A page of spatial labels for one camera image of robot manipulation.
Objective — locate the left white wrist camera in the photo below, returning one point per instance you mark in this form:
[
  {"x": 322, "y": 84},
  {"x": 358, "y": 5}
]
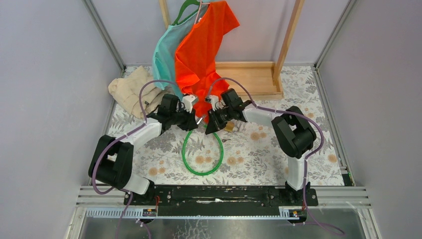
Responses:
[{"x": 188, "y": 101}]

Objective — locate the brass padlock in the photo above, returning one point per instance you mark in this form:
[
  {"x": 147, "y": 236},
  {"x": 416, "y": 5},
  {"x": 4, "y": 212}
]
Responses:
[{"x": 231, "y": 127}]

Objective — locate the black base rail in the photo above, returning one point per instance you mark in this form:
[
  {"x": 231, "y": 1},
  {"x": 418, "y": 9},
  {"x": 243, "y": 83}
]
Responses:
[{"x": 226, "y": 201}]

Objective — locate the beige crumpled cloth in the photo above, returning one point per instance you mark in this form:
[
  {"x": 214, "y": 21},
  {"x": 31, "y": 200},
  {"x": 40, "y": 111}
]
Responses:
[{"x": 132, "y": 94}]

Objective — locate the green clothes hanger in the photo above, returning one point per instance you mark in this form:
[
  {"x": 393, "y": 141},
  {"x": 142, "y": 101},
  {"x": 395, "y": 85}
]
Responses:
[{"x": 183, "y": 7}]

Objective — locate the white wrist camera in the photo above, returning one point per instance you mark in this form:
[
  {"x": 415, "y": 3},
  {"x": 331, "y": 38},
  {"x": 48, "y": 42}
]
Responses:
[
  {"x": 188, "y": 101},
  {"x": 213, "y": 101}
]

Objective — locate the floral patterned mat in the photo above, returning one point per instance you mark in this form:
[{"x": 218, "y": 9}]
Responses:
[{"x": 252, "y": 156}]

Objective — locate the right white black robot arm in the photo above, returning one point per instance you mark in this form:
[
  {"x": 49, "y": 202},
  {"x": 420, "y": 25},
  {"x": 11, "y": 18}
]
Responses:
[{"x": 294, "y": 133}]

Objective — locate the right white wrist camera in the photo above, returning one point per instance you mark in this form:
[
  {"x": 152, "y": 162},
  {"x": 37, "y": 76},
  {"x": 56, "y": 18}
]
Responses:
[{"x": 213, "y": 101}]

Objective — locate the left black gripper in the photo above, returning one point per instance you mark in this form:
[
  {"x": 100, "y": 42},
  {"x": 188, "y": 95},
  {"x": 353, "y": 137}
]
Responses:
[{"x": 190, "y": 123}]

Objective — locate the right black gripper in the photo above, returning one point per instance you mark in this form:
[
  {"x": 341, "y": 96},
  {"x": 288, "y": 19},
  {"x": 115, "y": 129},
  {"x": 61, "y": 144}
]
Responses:
[{"x": 214, "y": 123}]

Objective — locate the teal t-shirt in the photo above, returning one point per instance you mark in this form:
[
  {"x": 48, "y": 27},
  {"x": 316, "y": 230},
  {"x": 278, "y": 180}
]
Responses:
[{"x": 163, "y": 59}]

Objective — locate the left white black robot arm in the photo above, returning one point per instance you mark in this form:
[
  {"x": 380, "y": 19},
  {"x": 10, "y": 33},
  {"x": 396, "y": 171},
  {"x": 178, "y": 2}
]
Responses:
[{"x": 113, "y": 156}]

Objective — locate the wooden clothes rack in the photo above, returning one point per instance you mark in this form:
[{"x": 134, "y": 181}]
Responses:
[{"x": 233, "y": 61}]

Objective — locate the orange t-shirt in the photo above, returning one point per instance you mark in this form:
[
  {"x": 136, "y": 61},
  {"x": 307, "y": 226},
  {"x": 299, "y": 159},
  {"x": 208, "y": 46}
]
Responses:
[{"x": 195, "y": 56}]

